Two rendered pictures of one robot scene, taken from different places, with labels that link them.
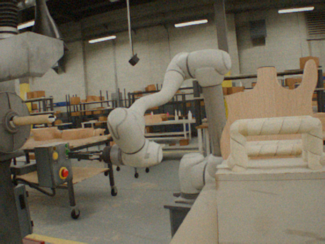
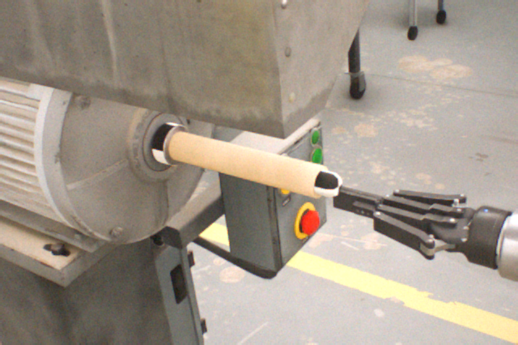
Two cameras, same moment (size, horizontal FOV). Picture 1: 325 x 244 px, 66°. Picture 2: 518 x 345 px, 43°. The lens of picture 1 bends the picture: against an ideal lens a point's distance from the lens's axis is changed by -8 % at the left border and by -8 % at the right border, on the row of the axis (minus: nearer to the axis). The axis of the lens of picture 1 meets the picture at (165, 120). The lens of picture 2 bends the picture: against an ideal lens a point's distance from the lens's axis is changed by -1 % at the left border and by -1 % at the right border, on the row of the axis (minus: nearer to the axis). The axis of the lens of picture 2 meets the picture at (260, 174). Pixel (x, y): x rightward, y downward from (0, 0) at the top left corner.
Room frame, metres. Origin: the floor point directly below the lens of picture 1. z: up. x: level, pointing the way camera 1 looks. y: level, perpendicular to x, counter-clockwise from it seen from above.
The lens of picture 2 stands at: (0.44, 0.30, 1.58)
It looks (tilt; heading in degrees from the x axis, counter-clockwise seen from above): 30 degrees down; 19
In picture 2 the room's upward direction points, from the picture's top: 6 degrees counter-clockwise
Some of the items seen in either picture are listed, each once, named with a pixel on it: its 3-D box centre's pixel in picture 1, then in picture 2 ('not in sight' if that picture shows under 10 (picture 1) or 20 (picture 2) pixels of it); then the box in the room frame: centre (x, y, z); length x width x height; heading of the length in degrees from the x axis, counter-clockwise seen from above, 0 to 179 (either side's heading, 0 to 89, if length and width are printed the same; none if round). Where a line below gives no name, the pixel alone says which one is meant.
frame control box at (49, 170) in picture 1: (41, 170); (234, 202); (1.29, 0.64, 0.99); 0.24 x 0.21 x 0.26; 71
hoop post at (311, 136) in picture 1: (315, 147); not in sight; (0.54, -0.32, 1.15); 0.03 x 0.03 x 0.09
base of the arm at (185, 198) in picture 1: (190, 194); not in sight; (1.58, -0.12, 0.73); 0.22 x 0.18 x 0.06; 64
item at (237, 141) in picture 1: (237, 150); not in sight; (0.60, -0.16, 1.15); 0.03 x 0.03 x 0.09
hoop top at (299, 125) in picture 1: (275, 127); not in sight; (0.57, -0.24, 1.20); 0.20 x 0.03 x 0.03; 70
